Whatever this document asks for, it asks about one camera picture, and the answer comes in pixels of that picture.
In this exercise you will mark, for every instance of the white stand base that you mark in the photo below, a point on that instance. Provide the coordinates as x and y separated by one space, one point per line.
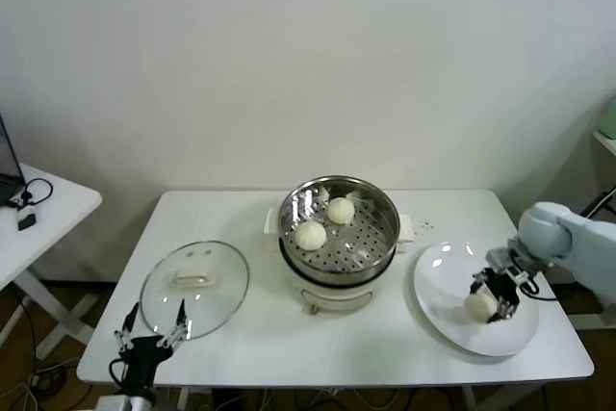
587 322

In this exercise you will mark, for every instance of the white electric cooker pot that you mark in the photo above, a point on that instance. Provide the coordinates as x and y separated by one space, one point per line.
332 298

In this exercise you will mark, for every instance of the perforated steel steamer basket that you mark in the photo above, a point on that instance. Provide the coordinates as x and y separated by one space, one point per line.
361 247

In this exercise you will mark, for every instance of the white steamed baozi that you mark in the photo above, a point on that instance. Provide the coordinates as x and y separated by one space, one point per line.
341 211
310 236
479 309

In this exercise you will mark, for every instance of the white shelf board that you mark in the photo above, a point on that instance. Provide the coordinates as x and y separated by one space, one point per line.
607 144

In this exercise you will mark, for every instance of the white table leg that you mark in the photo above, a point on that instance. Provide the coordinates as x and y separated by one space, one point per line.
183 399
470 399

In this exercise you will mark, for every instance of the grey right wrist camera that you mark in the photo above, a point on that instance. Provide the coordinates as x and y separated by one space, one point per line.
498 256

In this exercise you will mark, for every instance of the black white adapter dongle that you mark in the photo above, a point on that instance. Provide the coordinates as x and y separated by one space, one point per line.
28 221

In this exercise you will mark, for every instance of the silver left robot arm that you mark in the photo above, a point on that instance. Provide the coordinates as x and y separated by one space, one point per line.
125 401

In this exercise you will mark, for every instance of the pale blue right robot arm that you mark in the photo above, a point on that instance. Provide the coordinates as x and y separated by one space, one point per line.
548 233

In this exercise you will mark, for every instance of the white side table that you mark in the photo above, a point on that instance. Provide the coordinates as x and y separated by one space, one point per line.
62 218

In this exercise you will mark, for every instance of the black laptop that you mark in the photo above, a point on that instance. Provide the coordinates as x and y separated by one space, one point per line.
6 189

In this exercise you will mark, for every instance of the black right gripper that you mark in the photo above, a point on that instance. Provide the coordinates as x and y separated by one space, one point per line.
505 288

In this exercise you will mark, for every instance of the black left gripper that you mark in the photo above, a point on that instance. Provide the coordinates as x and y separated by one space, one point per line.
144 354

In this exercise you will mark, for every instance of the white oval plate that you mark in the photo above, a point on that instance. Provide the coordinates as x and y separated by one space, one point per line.
443 286

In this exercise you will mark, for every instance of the glass pot lid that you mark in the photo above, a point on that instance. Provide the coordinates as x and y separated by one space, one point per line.
212 295

